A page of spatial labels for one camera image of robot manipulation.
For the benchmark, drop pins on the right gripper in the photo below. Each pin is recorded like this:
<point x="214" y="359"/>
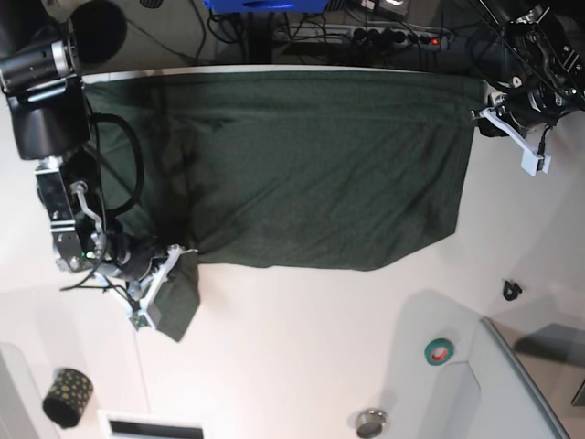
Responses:
<point x="130" y="259"/>

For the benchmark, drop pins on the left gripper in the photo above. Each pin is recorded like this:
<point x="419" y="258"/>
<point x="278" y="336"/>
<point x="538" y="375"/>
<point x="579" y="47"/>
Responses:
<point x="524" y="111"/>

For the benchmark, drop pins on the dark green t-shirt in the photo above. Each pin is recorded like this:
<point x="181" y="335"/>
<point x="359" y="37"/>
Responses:
<point x="348" y="170"/>

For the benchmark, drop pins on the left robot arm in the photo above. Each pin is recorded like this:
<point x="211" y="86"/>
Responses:
<point x="542" y="59"/>

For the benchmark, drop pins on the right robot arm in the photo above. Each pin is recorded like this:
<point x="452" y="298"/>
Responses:
<point x="42" y="60"/>

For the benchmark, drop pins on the white power strip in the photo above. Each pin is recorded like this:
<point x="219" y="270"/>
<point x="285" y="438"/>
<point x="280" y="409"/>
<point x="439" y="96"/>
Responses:
<point x="394" y="36"/>

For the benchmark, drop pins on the black gold dotted cup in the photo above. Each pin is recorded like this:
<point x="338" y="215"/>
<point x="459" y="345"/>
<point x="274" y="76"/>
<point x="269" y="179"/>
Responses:
<point x="67" y="398"/>

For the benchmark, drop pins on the white slotted tray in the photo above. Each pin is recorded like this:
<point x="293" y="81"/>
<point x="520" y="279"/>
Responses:
<point x="144" y="425"/>

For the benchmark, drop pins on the small black clip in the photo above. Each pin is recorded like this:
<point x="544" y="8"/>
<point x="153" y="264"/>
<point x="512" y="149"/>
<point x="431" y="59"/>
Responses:
<point x="511" y="290"/>

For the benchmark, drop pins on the green tape roll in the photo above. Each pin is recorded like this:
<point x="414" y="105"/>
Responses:
<point x="438" y="351"/>

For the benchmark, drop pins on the round metal tin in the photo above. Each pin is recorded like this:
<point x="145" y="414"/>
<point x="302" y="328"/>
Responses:
<point x="370" y="423"/>

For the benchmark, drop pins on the black round stand base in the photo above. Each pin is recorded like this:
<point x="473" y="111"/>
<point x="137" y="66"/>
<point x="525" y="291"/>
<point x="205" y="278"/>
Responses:
<point x="100" y="29"/>

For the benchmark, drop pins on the blue box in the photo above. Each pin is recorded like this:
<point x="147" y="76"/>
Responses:
<point x="250" y="6"/>

